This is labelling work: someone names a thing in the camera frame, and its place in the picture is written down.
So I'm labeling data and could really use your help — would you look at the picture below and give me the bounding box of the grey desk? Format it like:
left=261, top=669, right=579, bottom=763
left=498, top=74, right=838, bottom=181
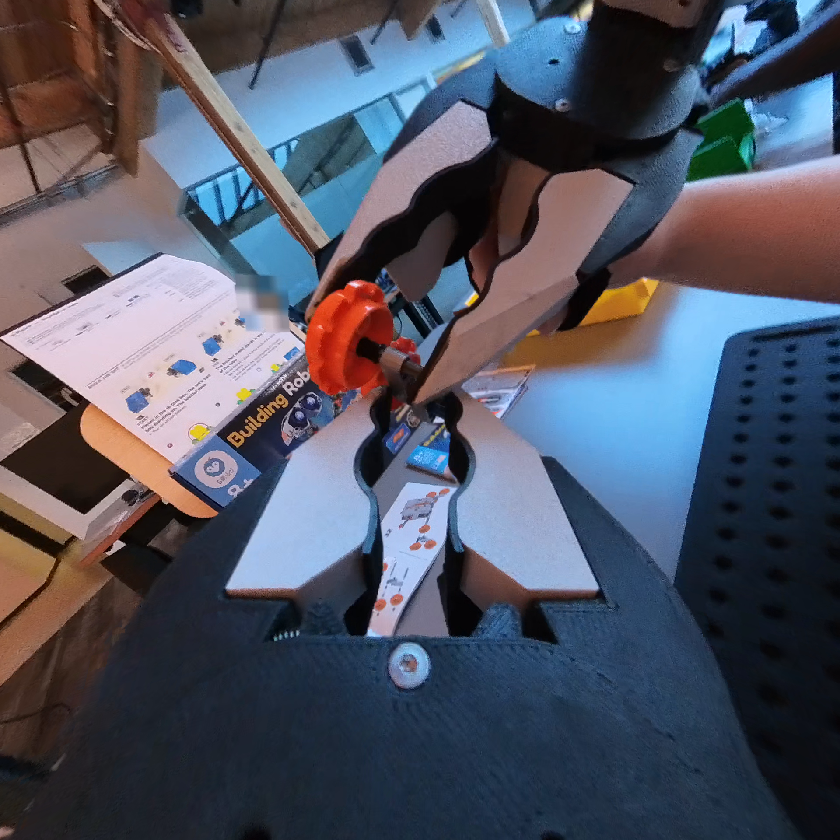
left=374, top=282, right=840, bottom=637

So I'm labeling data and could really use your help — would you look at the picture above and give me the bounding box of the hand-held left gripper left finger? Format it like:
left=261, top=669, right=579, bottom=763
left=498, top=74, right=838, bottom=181
left=225, top=387, right=388, bottom=636

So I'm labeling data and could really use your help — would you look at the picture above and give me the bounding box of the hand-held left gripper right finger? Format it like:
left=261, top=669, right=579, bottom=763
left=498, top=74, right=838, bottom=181
left=446, top=387, right=601, bottom=636

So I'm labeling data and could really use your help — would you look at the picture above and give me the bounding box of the white instruction booklet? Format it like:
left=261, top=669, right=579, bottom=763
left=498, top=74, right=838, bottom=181
left=366, top=482, right=460, bottom=636

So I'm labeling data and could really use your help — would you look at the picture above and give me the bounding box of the blue booklet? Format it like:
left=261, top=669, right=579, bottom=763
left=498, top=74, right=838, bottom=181
left=407, top=423, right=455, bottom=475

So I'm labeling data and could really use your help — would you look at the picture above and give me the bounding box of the green storage bin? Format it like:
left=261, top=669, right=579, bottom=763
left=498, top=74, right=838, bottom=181
left=686, top=98, right=757, bottom=182

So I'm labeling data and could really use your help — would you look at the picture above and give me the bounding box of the black perforated panel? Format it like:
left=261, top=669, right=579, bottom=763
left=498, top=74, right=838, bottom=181
left=675, top=318, right=840, bottom=840

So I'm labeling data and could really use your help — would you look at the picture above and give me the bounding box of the round wooden board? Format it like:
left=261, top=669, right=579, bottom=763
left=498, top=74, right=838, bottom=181
left=80, top=403, right=219, bottom=519

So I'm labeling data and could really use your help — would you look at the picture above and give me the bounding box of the sticker sheet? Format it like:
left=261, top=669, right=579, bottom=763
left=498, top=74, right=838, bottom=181
left=468, top=366, right=534, bottom=421

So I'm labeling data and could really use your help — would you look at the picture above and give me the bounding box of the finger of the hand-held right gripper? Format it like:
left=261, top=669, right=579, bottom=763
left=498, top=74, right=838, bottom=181
left=410, top=169, right=636, bottom=406
left=307, top=101, right=503, bottom=322

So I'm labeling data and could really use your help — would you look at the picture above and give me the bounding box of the blue robot kit box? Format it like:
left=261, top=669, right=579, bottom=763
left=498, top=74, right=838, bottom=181
left=0, top=255, right=424, bottom=514

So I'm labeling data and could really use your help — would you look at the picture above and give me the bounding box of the yellow storage bin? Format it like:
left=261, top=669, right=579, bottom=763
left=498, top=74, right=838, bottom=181
left=466, top=279, right=660, bottom=339

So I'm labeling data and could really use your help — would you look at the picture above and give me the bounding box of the person's right forearm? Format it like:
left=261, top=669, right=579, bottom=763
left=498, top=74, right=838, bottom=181
left=607, top=154, right=840, bottom=304

